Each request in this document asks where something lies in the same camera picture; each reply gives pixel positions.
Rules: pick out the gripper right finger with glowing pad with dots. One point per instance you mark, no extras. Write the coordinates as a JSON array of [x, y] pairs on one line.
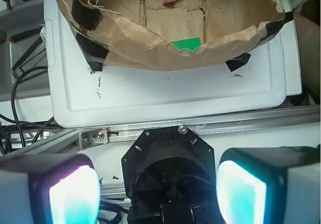
[[269, 185]]

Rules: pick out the green flat card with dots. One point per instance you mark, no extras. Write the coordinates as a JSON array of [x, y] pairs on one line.
[[187, 44]]

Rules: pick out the brown paper bag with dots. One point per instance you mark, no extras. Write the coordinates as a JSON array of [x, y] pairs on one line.
[[138, 33]]

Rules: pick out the aluminium frame rail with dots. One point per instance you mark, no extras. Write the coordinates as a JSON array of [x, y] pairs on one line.
[[292, 126]]

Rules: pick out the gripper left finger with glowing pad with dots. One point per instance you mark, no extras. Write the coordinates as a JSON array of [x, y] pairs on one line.
[[49, 188]]

